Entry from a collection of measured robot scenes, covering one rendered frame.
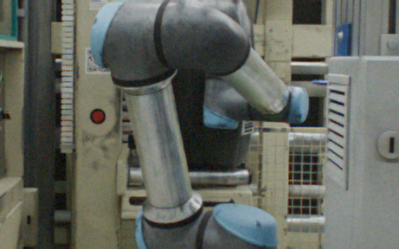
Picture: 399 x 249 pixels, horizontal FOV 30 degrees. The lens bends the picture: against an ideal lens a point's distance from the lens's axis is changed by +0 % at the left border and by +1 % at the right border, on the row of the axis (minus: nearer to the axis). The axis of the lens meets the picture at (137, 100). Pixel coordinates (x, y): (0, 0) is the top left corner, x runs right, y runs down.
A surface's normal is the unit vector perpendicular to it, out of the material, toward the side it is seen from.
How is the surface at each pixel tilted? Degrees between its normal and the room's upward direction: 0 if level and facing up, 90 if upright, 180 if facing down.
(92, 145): 90
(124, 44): 109
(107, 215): 90
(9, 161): 90
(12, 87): 90
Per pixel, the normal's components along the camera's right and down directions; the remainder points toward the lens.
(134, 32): -0.49, 0.04
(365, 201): -0.09, 0.05
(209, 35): 0.36, 0.07
